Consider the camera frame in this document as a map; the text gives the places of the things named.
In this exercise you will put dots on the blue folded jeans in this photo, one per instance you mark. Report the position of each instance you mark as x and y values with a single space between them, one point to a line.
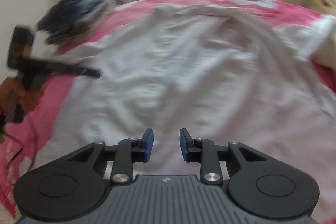
86 6

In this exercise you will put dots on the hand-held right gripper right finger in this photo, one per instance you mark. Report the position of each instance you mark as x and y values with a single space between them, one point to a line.
183 145

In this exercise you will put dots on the white button shirt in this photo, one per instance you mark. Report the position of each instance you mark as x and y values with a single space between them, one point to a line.
183 77

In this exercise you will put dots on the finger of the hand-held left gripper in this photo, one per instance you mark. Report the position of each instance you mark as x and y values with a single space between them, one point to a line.
76 71

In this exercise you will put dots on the person's left hand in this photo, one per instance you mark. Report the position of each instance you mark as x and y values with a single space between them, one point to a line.
8 87

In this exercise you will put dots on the stack of folded dark clothes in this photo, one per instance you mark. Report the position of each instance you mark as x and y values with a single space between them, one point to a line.
68 32

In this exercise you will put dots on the cream garment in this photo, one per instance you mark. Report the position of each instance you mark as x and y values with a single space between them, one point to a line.
326 48

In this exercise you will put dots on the pink floral blanket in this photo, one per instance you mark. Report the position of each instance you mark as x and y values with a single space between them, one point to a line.
126 11

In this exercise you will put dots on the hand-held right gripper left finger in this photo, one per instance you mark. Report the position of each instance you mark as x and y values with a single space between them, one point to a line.
149 145

